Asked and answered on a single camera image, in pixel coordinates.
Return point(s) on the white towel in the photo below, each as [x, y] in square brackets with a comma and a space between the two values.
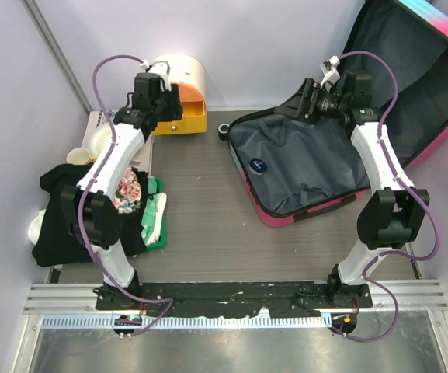
[35, 227]

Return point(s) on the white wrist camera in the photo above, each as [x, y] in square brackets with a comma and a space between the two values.
[161, 68]
[329, 70]

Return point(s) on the pink and teal children's suitcase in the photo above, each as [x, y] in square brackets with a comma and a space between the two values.
[313, 168]

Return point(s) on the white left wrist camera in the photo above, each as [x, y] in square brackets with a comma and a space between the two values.
[161, 68]

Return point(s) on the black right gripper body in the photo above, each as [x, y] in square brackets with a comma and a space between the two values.
[328, 105]

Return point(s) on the white paper plate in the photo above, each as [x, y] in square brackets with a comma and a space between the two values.
[99, 138]

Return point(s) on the pastel three-drawer storage box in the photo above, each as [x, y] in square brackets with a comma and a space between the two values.
[190, 76]

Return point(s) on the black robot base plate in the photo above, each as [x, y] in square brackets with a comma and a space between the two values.
[236, 300]

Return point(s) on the yellow ceramic mug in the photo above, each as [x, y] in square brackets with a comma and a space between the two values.
[80, 157]

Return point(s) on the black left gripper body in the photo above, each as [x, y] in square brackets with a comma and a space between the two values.
[162, 106]

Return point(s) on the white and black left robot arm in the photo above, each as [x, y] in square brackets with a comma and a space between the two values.
[88, 207]

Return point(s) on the black floral print shirt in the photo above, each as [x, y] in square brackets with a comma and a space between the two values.
[56, 247]

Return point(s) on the white slotted cable duct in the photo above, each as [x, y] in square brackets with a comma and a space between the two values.
[118, 322]

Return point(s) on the aluminium frame rail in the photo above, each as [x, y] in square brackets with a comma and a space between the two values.
[412, 295]

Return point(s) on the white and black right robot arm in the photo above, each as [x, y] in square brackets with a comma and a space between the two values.
[394, 214]

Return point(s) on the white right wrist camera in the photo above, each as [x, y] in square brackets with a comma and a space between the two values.
[329, 70]

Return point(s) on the green tie-dye garment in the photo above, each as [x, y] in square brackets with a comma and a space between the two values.
[151, 213]

